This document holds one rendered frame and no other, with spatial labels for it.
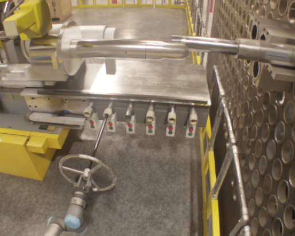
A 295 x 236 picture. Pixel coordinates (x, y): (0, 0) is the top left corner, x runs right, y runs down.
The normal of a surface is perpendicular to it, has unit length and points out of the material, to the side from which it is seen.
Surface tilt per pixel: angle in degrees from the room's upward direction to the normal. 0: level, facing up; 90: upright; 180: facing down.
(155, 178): 0
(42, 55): 90
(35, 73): 90
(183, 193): 0
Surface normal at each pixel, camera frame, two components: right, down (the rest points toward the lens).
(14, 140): 0.00, -0.76
